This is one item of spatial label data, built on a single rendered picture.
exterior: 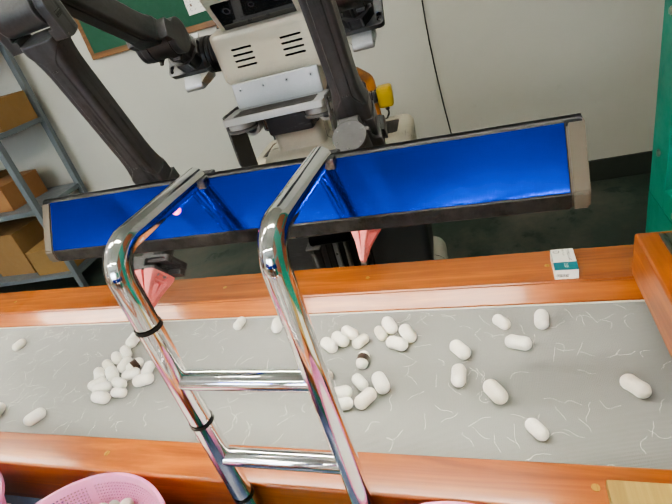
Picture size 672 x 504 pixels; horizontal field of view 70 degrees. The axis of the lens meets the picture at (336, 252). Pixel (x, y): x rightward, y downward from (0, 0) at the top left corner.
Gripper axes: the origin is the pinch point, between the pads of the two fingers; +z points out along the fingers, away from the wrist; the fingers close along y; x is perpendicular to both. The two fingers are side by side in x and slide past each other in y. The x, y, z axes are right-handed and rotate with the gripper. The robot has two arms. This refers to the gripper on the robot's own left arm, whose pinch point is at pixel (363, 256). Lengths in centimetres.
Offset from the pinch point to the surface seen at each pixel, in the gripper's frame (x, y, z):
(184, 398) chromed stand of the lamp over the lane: -31.2, -8.8, 23.6
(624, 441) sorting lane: -7.1, 33.2, 26.8
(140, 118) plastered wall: 114, -172, -135
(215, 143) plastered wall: 134, -133, -122
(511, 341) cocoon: 1.1, 22.1, 14.3
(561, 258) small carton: 9.6, 30.8, 0.0
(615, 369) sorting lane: 0.1, 34.6, 18.4
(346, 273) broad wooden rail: 12.9, -7.4, -1.1
